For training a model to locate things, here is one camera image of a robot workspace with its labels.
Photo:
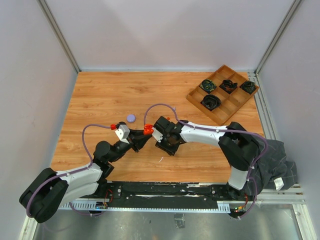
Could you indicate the orange earbud case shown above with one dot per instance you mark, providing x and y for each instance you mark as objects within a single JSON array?
[{"x": 148, "y": 129}]

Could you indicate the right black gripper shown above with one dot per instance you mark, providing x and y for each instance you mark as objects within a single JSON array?
[{"x": 170, "y": 151}]

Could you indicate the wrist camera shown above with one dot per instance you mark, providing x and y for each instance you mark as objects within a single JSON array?
[
  {"x": 157, "y": 135},
  {"x": 122, "y": 133}
]

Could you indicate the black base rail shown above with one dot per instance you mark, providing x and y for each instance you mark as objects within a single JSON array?
[{"x": 161, "y": 196}]

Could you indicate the wooden divided tray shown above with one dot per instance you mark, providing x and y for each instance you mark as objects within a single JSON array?
[{"x": 239, "y": 106}]

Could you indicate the purple earbud case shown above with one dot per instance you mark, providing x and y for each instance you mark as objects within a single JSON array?
[{"x": 131, "y": 118}]

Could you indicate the rolled dark belt right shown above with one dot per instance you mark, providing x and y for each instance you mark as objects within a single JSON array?
[{"x": 248, "y": 86}]

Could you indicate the rolled dark belt top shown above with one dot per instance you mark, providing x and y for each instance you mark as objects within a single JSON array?
[{"x": 228, "y": 86}]

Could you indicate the rolled dark belt lower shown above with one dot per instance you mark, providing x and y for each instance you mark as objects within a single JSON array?
[{"x": 211, "y": 102}]

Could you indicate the rolled green patterned belt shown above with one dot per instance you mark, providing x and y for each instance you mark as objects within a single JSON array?
[{"x": 208, "y": 86}]

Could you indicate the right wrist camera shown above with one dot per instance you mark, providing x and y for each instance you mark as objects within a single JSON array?
[{"x": 157, "y": 135}]

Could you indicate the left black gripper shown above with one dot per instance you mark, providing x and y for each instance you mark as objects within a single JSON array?
[{"x": 137, "y": 139}]

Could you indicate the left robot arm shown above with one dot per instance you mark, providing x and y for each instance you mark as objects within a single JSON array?
[{"x": 52, "y": 189}]

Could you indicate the grey checked cloth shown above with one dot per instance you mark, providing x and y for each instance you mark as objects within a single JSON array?
[{"x": 272, "y": 170}]

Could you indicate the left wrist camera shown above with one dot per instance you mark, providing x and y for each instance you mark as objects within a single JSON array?
[{"x": 122, "y": 133}]

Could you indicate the rolled dark belt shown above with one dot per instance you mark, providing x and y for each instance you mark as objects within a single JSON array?
[
  {"x": 211, "y": 102},
  {"x": 248, "y": 86},
  {"x": 228, "y": 86}
]

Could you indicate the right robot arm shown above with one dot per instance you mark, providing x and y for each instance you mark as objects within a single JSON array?
[{"x": 241, "y": 148}]

